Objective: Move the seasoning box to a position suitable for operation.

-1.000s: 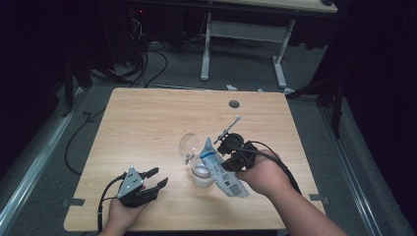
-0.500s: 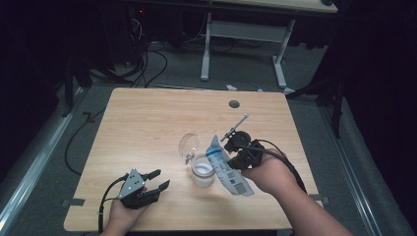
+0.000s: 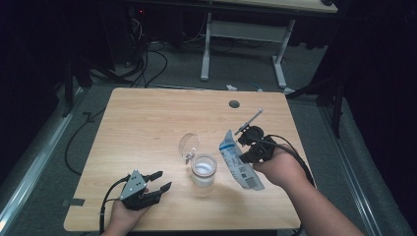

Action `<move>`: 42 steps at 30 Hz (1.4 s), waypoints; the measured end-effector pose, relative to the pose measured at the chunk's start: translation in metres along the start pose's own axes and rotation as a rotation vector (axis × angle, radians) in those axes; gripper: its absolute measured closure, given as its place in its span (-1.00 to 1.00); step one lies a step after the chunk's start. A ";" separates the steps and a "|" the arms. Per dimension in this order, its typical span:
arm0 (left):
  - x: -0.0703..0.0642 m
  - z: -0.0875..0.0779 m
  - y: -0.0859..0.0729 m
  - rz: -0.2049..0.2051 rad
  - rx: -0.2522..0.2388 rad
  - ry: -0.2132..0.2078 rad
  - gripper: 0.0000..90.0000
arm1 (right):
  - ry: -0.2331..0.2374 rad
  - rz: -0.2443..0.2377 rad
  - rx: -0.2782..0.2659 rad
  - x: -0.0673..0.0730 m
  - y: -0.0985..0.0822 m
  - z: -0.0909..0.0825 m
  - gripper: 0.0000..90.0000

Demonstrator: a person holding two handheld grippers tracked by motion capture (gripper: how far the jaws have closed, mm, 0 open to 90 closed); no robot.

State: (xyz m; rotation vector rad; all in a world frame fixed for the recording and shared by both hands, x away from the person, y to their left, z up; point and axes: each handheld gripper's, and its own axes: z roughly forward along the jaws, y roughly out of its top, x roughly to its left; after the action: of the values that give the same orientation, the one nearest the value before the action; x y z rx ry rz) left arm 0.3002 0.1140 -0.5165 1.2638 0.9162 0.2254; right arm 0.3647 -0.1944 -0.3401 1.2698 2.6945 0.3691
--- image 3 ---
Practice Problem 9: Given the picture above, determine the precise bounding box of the bundle of black cables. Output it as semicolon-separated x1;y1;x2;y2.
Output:
127;13;169;89

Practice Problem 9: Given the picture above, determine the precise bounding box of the black metal stand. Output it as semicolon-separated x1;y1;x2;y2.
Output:
60;55;92;118
284;75;348;139

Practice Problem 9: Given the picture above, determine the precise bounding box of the person's right hand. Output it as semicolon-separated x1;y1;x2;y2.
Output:
252;145;311;190

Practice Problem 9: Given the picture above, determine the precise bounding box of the clear glass jar with lid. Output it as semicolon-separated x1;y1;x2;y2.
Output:
177;132;218;189

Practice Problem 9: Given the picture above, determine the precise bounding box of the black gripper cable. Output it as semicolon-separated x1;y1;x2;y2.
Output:
249;134;317;188
98;175;132;235

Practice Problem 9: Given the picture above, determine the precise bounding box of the white and blue milk carton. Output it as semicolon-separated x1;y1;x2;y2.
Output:
218;129;266;192

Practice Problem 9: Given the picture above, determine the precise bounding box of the dark computer case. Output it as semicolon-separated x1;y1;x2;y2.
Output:
101;3;149;67

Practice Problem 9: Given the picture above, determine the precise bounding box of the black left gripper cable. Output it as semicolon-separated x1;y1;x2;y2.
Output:
98;175;132;235

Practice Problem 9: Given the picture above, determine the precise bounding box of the grey tape strip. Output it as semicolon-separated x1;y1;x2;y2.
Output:
62;198;87;207

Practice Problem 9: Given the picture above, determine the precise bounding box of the person's left hand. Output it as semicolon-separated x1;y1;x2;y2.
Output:
101;200;151;236

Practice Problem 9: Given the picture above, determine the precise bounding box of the thin black floor cable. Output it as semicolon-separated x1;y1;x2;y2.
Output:
64;107;107;176

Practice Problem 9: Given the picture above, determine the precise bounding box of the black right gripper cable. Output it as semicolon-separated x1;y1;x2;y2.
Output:
249;134;317;188

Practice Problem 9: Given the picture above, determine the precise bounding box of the desk with white metal frame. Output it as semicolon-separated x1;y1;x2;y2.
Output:
200;0;339;90

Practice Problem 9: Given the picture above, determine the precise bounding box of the metal floor rail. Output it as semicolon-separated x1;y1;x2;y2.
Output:
0;87;87;230
319;104;385;236

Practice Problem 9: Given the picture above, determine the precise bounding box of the white milk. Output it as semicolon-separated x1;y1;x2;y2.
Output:
194;162;214;176

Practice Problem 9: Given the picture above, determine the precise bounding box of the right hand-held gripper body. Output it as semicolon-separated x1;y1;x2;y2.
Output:
234;108;277;164

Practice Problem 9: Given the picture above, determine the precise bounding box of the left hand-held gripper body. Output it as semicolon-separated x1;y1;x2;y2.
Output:
119;169;161;211

